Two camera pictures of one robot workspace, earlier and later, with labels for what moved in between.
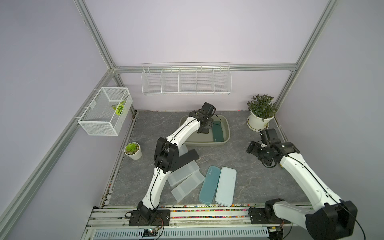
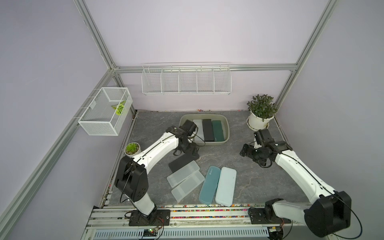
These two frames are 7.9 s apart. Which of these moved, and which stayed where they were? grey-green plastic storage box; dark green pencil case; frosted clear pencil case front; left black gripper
Moved: left black gripper
Stayed: grey-green plastic storage box; dark green pencil case; frosted clear pencil case front
